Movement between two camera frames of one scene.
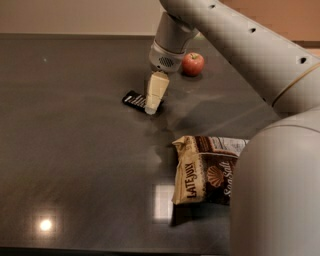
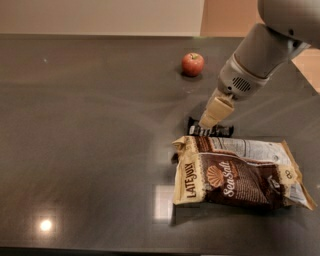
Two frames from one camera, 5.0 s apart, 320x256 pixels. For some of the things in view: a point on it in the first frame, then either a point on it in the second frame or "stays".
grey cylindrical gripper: (164, 60) → (237, 81)
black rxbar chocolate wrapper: (135, 99) → (194, 128)
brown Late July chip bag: (205, 167) stays
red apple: (192, 64) stays
